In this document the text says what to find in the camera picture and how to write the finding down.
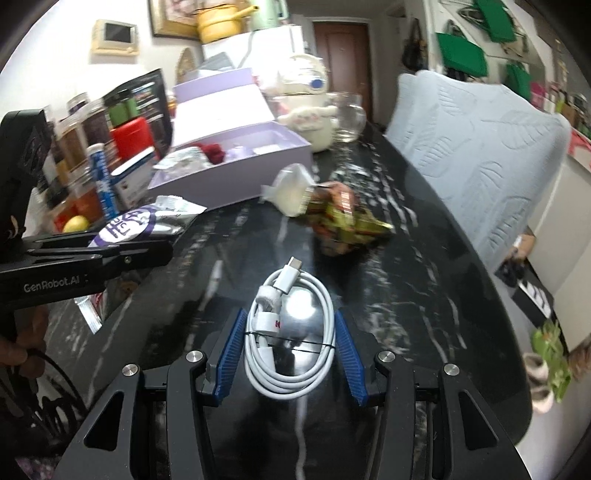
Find green gold snack bag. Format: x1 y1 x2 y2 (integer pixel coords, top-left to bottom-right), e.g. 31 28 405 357
304 181 394 256

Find lavender gift box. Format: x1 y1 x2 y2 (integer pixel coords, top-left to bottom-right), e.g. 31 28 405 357
148 68 312 210

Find cream Cinnamoroll kettle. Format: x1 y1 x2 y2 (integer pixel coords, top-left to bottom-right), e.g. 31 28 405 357
274 54 337 153

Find white usb cable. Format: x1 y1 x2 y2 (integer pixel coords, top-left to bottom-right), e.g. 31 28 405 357
242 256 338 400

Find wall intercom panel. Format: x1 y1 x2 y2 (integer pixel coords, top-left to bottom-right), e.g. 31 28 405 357
91 20 139 56

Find white blue medicine box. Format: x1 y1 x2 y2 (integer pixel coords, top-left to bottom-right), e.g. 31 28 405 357
111 146 158 210

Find person's left hand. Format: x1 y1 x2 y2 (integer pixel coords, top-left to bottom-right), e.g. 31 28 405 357
1 305 49 380

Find white mini fridge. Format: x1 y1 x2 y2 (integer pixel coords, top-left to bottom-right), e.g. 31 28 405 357
201 25 304 88

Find yellow pot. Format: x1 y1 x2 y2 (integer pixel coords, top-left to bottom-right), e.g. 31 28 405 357
197 4 259 44

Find blue effervescent tablet tube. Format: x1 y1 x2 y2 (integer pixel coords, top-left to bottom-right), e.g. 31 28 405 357
86 143 119 221

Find clear glass mug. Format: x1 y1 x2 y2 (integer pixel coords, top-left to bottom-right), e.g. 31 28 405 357
329 92 367 143

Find yellow lemon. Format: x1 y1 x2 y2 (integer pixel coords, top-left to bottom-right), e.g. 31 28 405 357
62 215 91 234

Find green plush slipper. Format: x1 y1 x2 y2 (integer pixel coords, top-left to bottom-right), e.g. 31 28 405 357
522 320 572 415

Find brown entrance door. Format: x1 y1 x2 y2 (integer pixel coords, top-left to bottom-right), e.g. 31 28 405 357
314 22 373 119

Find white green-print snack packet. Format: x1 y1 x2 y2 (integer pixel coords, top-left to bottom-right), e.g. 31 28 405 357
154 146 211 174

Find silver purple snack bag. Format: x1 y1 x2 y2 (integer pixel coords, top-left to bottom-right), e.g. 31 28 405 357
75 195 206 334

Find dark red fuzzy plush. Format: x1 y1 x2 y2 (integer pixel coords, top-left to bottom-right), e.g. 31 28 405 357
194 142 225 165

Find red lidded container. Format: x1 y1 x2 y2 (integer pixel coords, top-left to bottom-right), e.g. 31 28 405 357
111 117 155 161

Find clear bag white contents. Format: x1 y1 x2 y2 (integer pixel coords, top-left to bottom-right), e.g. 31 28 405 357
260 163 317 218

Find framed picture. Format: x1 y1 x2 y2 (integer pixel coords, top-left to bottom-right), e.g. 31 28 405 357
147 0 198 40

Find black display box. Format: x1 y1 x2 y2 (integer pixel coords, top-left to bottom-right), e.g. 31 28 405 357
102 69 172 158

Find green tote bag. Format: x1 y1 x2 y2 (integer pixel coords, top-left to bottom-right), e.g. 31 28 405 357
437 20 488 82

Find lavender satin drawstring pouch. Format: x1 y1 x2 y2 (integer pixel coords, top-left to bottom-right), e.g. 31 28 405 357
224 145 254 162

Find mint green electric kettle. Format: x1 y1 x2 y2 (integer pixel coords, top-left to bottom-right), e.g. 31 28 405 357
250 0 290 30

